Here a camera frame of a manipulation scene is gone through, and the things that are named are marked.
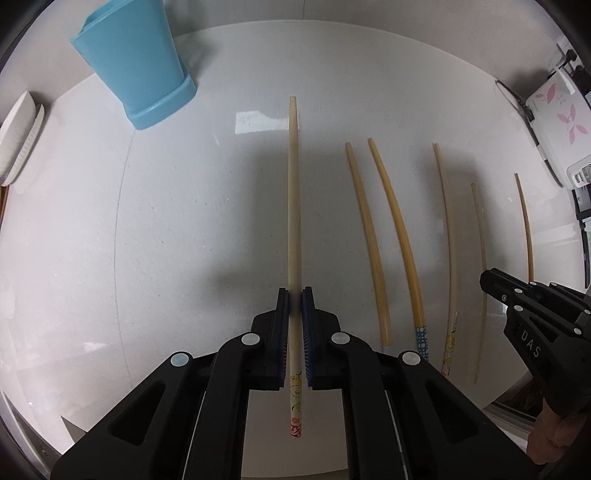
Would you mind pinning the pale blue print wooden chopstick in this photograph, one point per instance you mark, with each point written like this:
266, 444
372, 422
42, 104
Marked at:
526, 226

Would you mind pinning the white flower print rice cooker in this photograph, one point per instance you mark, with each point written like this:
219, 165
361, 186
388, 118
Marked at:
558, 129

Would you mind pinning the white wall socket with plug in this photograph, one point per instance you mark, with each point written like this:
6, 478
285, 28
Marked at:
562, 46

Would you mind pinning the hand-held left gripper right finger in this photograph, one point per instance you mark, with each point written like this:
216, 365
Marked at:
307, 332

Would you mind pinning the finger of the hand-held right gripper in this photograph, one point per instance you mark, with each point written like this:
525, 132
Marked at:
505, 286
572, 295

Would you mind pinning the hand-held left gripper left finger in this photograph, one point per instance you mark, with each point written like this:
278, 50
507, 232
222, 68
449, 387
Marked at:
285, 332

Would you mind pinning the person's right hand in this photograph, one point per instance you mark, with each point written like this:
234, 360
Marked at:
549, 434

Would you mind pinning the white and black appliance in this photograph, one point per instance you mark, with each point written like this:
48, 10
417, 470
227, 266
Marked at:
581, 203

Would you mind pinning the black power plug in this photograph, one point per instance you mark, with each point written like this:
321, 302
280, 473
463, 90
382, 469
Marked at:
571, 56

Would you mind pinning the white plate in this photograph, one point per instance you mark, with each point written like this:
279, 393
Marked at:
31, 138

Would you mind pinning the cartoon print wooden chopstick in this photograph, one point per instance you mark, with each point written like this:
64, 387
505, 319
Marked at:
451, 258
294, 207

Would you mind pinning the large white bowl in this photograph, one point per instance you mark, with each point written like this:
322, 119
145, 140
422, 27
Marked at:
14, 124

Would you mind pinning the plain thin wooden chopstick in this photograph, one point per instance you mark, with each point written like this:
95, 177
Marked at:
483, 277

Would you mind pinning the blue plastic chopstick holder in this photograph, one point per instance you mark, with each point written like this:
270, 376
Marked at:
134, 60

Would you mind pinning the blue dotted wooden chopstick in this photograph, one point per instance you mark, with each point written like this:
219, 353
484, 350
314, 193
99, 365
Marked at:
400, 230

